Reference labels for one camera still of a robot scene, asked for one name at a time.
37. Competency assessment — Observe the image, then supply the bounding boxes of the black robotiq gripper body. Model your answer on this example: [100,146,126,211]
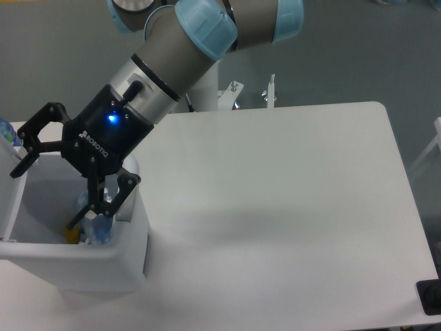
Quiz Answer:
[61,83,154,181]

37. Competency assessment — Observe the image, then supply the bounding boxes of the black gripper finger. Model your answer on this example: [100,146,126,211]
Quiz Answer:
[10,102,70,179]
[65,157,141,230]

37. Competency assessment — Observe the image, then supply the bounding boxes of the crushed clear plastic bottle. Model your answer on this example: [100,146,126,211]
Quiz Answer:
[75,188,113,245]

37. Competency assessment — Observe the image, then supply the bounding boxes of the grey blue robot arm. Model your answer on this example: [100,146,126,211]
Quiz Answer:
[10,1,305,228]

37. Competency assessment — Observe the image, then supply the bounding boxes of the yellow trash piece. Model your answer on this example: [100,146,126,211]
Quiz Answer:
[63,225,81,245]

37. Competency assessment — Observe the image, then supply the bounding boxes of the white trash can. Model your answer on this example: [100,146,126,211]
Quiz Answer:
[1,152,150,292]

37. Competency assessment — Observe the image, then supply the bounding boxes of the white trash can lid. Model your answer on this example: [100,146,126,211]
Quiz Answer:
[1,136,29,243]

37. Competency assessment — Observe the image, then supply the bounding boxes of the blue patterned bottle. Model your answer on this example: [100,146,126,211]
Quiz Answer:
[0,117,23,147]

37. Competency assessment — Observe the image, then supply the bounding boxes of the black device at corner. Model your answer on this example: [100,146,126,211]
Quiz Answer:
[416,279,440,316]

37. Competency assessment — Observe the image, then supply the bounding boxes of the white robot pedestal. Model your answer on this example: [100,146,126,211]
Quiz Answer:
[173,62,244,113]

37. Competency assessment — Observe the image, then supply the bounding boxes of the white frame at right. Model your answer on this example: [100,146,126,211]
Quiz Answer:
[409,117,440,176]

